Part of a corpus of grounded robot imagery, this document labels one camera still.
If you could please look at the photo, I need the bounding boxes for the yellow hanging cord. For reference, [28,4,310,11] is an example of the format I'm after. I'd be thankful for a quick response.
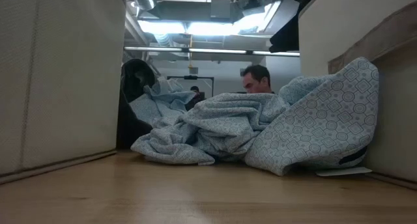
[188,35,199,76]

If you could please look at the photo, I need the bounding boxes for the white paper card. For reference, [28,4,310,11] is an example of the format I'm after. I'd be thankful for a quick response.
[315,166,373,178]

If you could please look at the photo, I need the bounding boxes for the beige fabric bin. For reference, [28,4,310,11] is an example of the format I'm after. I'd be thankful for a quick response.
[0,0,126,186]
[298,0,417,191]

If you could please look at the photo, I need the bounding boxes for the bright ceiling light panel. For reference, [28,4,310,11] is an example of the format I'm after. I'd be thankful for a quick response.
[136,1,281,36]

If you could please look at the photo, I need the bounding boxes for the long ceiling light bar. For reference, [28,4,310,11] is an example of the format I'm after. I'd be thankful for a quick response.
[123,46,301,58]

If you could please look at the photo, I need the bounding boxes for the light blue patterned cloth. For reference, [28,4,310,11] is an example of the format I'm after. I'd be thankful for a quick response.
[130,57,381,177]

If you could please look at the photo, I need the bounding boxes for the person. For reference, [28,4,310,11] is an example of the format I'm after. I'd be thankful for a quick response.
[240,64,276,95]
[184,85,207,111]

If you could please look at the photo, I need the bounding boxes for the grey ceiling box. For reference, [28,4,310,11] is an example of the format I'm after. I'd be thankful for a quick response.
[210,0,233,20]

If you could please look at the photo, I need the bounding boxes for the dark grey garment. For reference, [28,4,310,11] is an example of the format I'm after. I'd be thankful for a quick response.
[115,58,158,150]

